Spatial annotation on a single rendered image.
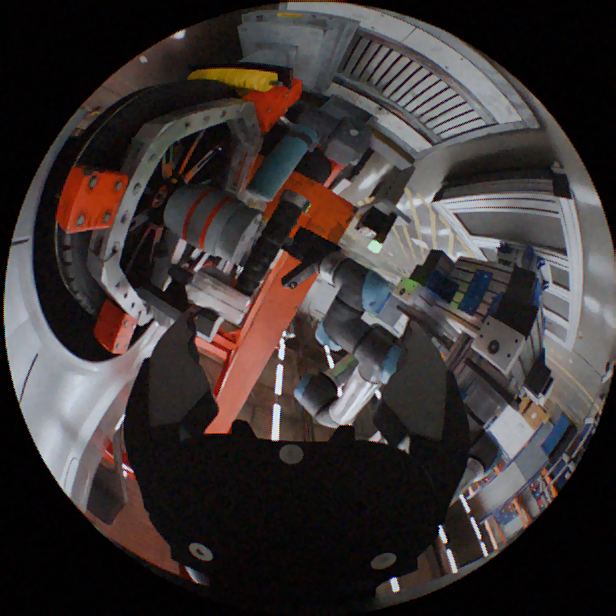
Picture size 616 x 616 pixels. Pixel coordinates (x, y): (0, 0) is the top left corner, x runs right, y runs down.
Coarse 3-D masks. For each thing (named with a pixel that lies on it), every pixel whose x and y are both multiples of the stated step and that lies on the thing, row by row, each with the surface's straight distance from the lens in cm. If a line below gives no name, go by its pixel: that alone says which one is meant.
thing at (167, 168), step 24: (192, 144) 55; (216, 144) 65; (168, 168) 51; (192, 168) 59; (216, 168) 74; (144, 192) 48; (168, 192) 62; (144, 216) 51; (144, 240) 81; (120, 264) 72; (144, 264) 72
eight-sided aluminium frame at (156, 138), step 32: (160, 128) 31; (192, 128) 35; (256, 128) 56; (128, 160) 33; (128, 192) 30; (224, 192) 75; (128, 224) 33; (96, 256) 34; (192, 256) 74; (128, 288) 40
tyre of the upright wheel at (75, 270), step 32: (128, 96) 53; (160, 96) 39; (192, 96) 44; (224, 96) 52; (96, 128) 44; (128, 128) 36; (64, 160) 53; (96, 160) 34; (64, 256) 38; (96, 288) 45
